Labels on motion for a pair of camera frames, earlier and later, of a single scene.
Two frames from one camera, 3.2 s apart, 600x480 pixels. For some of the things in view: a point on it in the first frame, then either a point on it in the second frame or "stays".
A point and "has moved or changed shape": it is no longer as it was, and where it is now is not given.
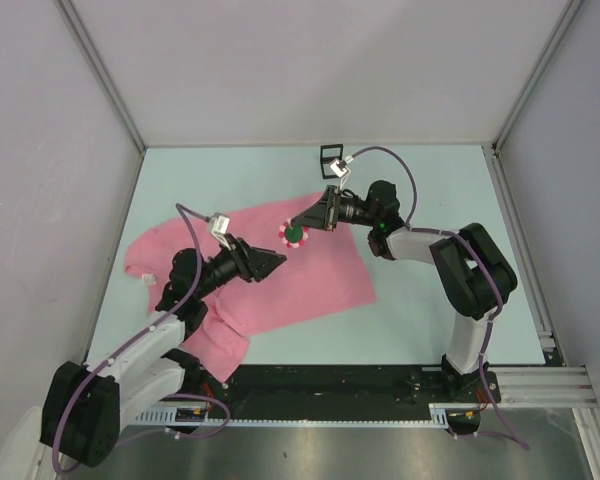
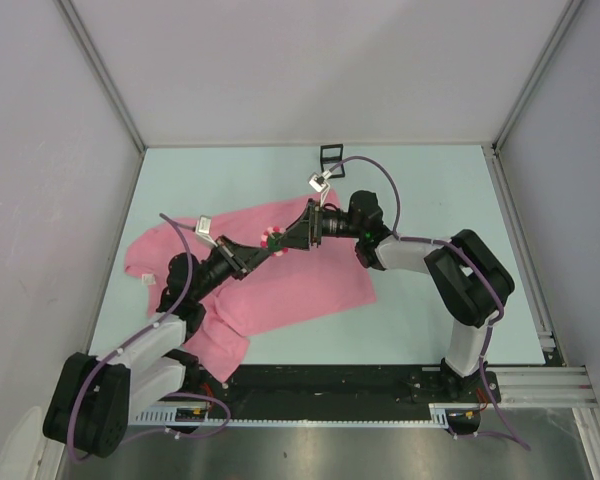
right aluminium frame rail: x=551 y=349 stays
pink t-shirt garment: x=324 y=276 stays
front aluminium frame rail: x=544 y=385 stays
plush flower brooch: x=293 y=235 has moved or changed shape
